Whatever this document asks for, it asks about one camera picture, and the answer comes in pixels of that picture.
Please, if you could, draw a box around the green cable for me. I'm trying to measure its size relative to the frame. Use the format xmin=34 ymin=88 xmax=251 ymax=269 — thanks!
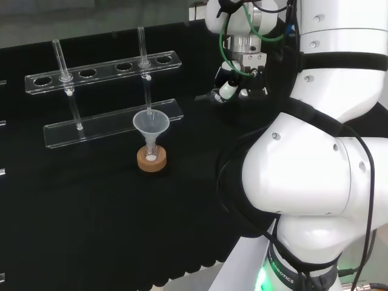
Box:
xmin=218 ymin=0 xmax=286 ymax=77

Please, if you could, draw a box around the clear glass weighing funnel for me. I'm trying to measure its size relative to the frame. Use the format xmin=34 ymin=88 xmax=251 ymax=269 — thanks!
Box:
xmin=195 ymin=92 xmax=224 ymax=104

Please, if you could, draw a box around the clear acrylic funnel stand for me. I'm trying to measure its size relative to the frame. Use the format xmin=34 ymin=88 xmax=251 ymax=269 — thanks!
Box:
xmin=24 ymin=26 xmax=184 ymax=150

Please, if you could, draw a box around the round-bottom glass flask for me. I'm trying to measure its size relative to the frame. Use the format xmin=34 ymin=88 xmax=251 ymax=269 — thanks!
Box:
xmin=143 ymin=142 xmax=160 ymax=163

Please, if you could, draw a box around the translucent plastic funnel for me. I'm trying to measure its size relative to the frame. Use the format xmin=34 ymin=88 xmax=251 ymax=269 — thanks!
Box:
xmin=132 ymin=110 xmax=171 ymax=150

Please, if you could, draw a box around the cork ring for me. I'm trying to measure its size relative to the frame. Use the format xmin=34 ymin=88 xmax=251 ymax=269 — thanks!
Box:
xmin=136 ymin=145 xmax=169 ymax=173

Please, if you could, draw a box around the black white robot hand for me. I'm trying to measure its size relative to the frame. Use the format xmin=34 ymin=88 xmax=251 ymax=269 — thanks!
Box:
xmin=212 ymin=51 xmax=270 ymax=104

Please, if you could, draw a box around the black cloth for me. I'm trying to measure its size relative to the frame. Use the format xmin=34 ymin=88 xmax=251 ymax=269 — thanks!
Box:
xmin=0 ymin=19 xmax=388 ymax=281

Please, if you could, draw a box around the long black arm cable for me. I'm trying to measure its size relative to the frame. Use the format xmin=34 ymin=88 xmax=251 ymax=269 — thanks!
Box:
xmin=216 ymin=119 xmax=377 ymax=291

